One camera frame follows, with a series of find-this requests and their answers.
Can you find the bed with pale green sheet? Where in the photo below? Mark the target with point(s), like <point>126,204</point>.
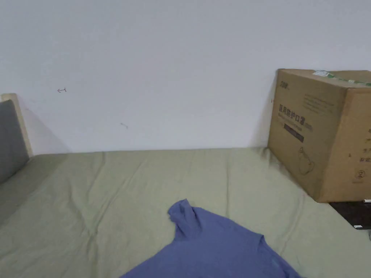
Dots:
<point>116,197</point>

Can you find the blue shirt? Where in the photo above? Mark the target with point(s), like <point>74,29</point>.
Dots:
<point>208,249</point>

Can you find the brown cardboard carton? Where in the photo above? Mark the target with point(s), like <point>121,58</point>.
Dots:
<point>318,139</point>

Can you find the grey padded headboard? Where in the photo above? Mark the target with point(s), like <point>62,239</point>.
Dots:
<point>11,139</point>

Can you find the flat black object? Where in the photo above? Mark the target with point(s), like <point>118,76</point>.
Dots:
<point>352,212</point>

